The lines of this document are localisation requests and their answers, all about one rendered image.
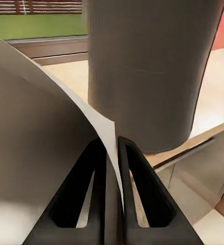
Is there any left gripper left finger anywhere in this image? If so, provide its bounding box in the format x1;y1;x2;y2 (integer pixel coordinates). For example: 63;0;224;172
22;138;107;245

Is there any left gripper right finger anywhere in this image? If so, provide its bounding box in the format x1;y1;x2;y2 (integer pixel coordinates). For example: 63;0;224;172
117;136;205;245

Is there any paper coffee filter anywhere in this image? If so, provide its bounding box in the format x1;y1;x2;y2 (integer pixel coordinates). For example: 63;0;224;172
0;39;124;245

